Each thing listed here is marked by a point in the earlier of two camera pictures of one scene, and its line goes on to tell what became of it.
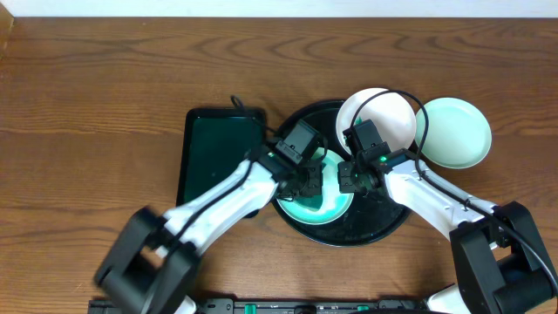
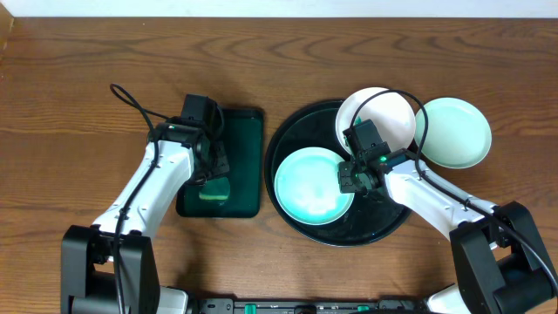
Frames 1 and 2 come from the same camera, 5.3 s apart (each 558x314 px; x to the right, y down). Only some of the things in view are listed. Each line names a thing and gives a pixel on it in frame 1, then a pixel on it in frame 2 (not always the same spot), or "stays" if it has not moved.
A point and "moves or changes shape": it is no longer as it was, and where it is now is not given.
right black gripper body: [349, 179] stays
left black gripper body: [306, 181] to [218, 161]
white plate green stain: [390, 112] stays
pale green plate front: [336, 203] stays
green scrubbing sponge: [312, 203] moves or changes shape
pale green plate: [458, 135] stays
